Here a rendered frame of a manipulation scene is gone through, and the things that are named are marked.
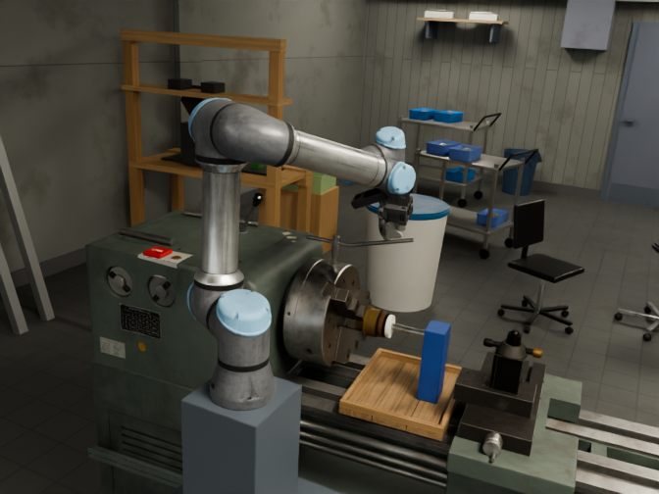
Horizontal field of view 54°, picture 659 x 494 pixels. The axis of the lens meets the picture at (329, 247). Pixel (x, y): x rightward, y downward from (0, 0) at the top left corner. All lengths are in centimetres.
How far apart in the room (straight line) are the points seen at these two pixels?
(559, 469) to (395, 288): 302
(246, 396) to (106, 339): 77
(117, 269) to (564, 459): 133
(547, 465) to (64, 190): 432
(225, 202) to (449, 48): 791
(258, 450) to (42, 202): 398
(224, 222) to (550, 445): 100
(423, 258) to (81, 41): 299
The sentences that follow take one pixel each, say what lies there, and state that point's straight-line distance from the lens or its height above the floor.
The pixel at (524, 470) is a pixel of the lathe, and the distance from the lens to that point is 169.
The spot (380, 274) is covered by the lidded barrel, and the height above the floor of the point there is 26.
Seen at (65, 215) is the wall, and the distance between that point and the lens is 537.
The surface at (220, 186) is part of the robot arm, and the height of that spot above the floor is 156.
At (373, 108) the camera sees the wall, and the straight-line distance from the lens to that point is 962.
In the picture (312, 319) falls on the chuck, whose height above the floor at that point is 112.
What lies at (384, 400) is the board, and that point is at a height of 89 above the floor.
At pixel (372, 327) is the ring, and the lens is 189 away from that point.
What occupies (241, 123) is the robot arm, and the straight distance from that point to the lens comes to 131.
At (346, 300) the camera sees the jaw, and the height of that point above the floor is 117.
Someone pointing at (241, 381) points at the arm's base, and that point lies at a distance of 144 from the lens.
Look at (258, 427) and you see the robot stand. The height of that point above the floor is 109.
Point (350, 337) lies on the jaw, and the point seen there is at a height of 103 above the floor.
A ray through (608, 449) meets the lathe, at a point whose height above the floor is 83.
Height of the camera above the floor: 190
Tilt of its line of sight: 19 degrees down
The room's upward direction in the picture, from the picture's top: 3 degrees clockwise
